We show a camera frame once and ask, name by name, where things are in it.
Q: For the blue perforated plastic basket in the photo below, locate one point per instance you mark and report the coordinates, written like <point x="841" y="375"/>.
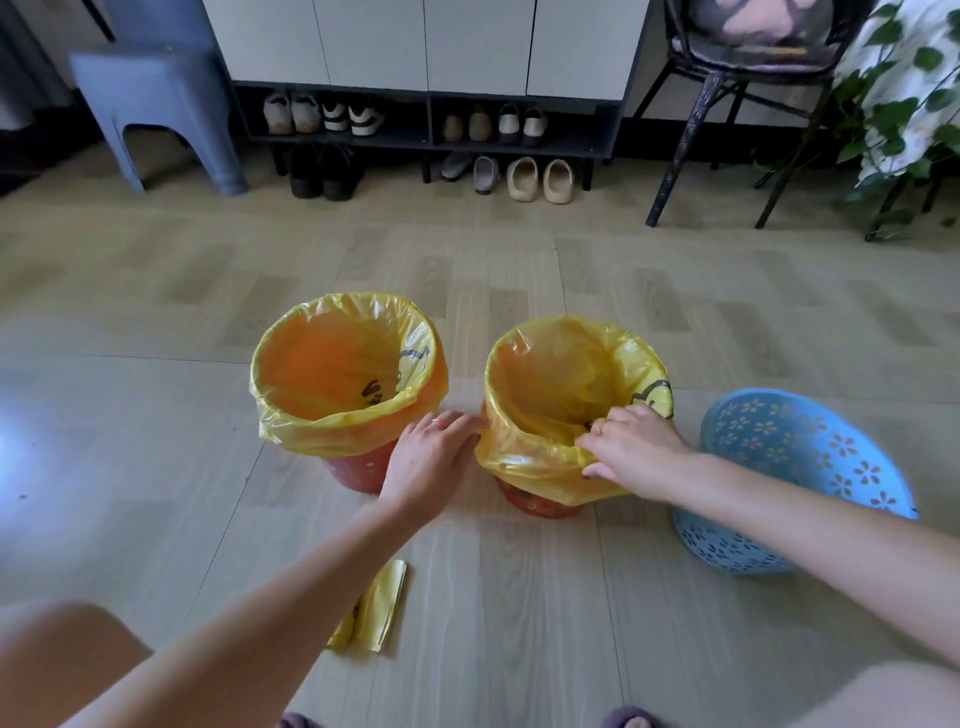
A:
<point x="795" y="442"/>

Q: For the brown shoe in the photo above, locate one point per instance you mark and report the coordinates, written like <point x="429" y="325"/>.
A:
<point x="452" y="129"/>
<point x="480" y="126"/>

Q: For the black metal chair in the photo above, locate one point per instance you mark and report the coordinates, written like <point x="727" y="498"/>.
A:
<point x="694" y="127"/>

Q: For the cream slipper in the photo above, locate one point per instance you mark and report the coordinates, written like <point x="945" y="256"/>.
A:
<point x="522" y="181"/>
<point x="558" y="184"/>

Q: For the green leafy vine plant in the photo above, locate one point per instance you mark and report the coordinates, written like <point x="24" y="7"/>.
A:
<point x="889" y="116"/>

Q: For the person's left forearm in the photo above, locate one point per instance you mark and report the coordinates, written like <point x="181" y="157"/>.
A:
<point x="262" y="622"/>

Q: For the pink and grey pillow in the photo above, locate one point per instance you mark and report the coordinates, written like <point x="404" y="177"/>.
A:
<point x="757" y="21"/>

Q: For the person's right forearm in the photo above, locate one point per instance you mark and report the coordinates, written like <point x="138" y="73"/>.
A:
<point x="825" y="540"/>

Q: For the person's left fingers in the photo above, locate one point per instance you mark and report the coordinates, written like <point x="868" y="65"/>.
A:
<point x="454" y="424"/>

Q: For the purple slipper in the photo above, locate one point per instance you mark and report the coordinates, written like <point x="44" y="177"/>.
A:
<point x="298" y="721"/>
<point x="622" y="714"/>

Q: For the white shoe cabinet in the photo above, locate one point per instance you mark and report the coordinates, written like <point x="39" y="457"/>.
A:
<point x="450" y="37"/>

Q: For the white slip-on shoe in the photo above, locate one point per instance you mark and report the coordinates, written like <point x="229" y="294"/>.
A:
<point x="509" y="124"/>
<point x="534" y="126"/>

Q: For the dark chair seat cushion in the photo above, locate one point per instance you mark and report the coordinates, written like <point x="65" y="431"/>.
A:
<point x="750" y="58"/>

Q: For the person's right leg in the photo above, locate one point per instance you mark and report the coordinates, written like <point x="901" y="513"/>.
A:
<point x="885" y="697"/>

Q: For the person's right hand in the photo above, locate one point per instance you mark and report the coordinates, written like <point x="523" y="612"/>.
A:
<point x="645" y="454"/>

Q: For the grey slipper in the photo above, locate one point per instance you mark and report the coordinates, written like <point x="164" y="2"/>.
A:
<point x="486" y="176"/>
<point x="455" y="166"/>

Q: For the person's right thumb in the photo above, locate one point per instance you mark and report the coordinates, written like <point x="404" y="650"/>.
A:
<point x="600" y="471"/>

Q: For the yellow trash bag liner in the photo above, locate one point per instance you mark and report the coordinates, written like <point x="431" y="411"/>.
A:
<point x="330" y="427"/>
<point x="525" y="450"/>

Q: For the person's leg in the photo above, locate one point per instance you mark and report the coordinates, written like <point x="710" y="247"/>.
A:
<point x="52" y="667"/>
<point x="885" y="697"/>

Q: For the white and black sneaker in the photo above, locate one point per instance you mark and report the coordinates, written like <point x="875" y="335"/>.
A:
<point x="365" y="120"/>
<point x="334" y="116"/>

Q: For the black shoe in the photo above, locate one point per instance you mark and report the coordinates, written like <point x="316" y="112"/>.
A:
<point x="339" y="178"/>
<point x="305" y="176"/>

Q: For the white cloth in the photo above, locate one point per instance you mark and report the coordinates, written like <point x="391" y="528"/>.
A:
<point x="900" y="67"/>

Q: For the blue plastic stool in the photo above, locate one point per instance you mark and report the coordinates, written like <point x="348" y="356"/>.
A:
<point x="161" y="82"/>

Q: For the person's left leg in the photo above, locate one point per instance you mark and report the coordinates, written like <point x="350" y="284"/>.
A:
<point x="52" y="667"/>

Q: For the folded yellow trash bag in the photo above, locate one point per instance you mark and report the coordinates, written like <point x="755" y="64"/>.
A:
<point x="375" y="607"/>

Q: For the red plastic waste bin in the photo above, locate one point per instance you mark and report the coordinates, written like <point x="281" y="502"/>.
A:
<point x="536" y="506"/>
<point x="360" y="472"/>

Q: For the black metal plant stand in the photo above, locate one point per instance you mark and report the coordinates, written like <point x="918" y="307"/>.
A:
<point x="889" y="202"/>

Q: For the person's left hand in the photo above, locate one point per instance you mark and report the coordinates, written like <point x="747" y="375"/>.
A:
<point x="424" y="465"/>

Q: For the beige sneaker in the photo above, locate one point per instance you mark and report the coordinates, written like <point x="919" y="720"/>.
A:
<point x="305" y="114"/>
<point x="277" y="116"/>

